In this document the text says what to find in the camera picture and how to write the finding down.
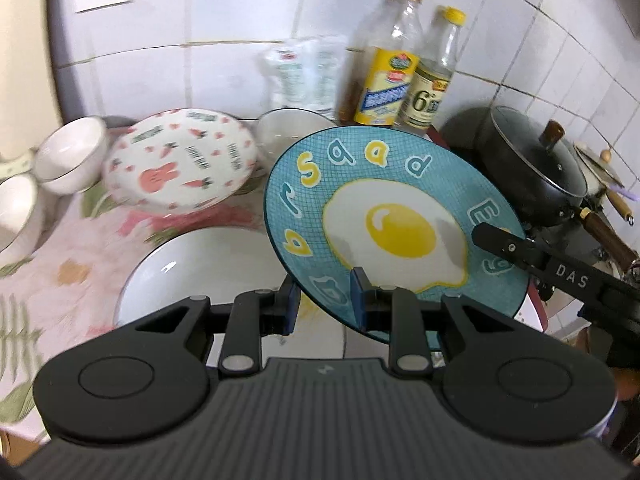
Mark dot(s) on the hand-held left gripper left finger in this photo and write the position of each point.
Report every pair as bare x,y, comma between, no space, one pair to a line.
292,310

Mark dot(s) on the white plate with dark rim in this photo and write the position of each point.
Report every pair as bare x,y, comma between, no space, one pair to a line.
200,270

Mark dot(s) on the rabbit print plate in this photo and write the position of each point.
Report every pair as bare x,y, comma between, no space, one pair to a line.
175,160

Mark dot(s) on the white dish with green rim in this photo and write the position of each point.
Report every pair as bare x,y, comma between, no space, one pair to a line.
12,167

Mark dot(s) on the clear plastic bag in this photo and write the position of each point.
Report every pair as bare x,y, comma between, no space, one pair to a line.
300,75

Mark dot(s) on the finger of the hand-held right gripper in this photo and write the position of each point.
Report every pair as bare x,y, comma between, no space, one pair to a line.
510,247

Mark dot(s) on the floral tablecloth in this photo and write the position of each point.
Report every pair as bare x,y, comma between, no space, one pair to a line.
75,270

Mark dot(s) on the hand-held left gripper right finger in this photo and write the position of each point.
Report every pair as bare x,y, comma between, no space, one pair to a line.
358,300

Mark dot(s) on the cardboard box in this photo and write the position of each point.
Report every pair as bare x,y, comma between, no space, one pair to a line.
20,442

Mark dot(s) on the small cream pot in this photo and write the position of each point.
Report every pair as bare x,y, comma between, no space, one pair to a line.
597,170

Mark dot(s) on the white ribbed bowl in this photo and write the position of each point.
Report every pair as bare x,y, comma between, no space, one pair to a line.
295,127

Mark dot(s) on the yellow cap vinegar bottle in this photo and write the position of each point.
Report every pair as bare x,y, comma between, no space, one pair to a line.
430,95

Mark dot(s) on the yellow label oil bottle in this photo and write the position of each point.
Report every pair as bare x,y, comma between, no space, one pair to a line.
385,85

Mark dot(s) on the white bowl with dark rim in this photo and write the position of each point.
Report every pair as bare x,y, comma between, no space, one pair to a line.
75,145
17,220

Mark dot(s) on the glass pot lid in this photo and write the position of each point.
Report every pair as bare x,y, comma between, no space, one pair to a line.
535,150

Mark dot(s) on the blue fried egg plate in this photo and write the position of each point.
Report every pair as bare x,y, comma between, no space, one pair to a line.
400,180

